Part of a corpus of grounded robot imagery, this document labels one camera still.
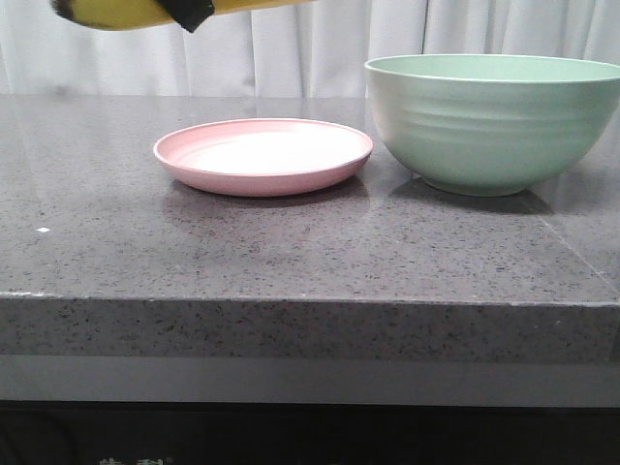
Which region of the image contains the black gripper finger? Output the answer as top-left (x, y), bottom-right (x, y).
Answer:
top-left (157, 0), bottom-right (215, 33)

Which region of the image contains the yellow banana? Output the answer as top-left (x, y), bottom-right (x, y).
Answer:
top-left (49, 0), bottom-right (299, 31)

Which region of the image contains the pink plate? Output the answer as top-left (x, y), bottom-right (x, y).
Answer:
top-left (153, 118), bottom-right (374, 197)

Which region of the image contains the green bowl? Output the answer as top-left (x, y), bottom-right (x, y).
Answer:
top-left (365, 54), bottom-right (619, 197)

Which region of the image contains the white curtain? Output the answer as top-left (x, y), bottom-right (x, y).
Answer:
top-left (1, 1), bottom-right (619, 97)

